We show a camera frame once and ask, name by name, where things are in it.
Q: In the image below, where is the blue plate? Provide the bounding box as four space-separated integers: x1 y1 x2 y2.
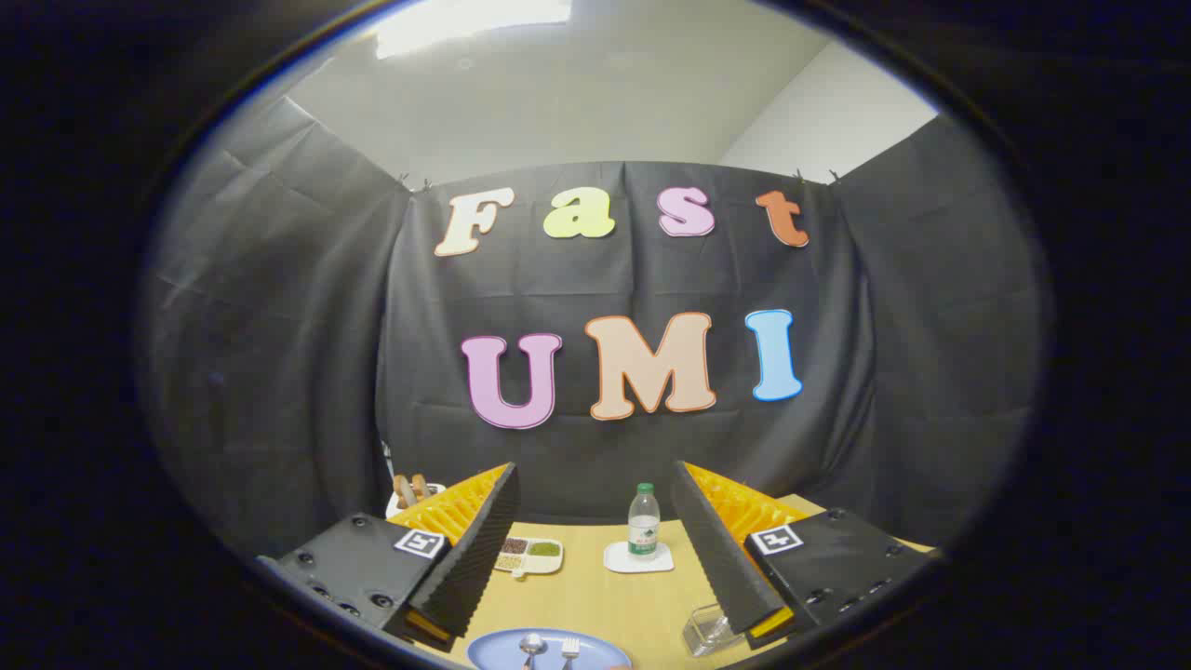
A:
467 627 634 670

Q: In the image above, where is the ceiling light panel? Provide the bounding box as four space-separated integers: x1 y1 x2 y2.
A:
372 0 573 59

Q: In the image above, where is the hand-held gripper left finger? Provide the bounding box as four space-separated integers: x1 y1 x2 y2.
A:
256 462 522 652

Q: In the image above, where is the metal wire cutlery basket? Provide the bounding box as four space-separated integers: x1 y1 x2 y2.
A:
681 603 745 658

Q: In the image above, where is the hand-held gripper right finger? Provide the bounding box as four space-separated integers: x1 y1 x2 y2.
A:
670 461 941 652

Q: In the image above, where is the cream white toaster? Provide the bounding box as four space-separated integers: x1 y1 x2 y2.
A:
386 482 448 520

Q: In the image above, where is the white coaster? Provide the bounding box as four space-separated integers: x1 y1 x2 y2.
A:
603 541 676 574

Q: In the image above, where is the clear water bottle green cap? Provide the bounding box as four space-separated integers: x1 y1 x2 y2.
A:
627 482 662 562

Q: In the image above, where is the white divided tray with beans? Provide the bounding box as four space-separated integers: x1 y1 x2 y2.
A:
493 536 565 580

